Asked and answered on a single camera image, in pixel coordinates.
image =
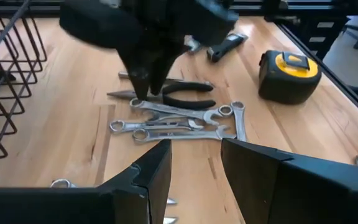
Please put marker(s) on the silver combination wrench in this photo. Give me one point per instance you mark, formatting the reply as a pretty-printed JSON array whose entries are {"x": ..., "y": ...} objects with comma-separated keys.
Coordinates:
[
  {"x": 154, "y": 126},
  {"x": 166, "y": 109},
  {"x": 166, "y": 117},
  {"x": 182, "y": 135},
  {"x": 239, "y": 124}
]

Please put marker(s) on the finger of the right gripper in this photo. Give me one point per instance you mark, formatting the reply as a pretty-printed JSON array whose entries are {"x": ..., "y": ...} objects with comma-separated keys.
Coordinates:
[
  {"x": 166, "y": 59},
  {"x": 138, "y": 68}
]

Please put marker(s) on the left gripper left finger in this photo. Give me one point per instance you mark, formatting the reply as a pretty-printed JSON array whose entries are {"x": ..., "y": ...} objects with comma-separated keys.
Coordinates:
[{"x": 73, "y": 208}]

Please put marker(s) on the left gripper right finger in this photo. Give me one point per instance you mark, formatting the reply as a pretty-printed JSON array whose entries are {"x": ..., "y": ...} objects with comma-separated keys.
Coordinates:
[{"x": 306, "y": 196}]

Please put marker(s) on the black rounded object right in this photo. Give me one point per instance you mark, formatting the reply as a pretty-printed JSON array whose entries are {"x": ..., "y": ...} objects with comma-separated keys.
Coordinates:
[{"x": 278, "y": 84}]

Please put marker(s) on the black utility knife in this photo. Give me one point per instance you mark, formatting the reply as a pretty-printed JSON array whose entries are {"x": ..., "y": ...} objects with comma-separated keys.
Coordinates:
[{"x": 225, "y": 46}]

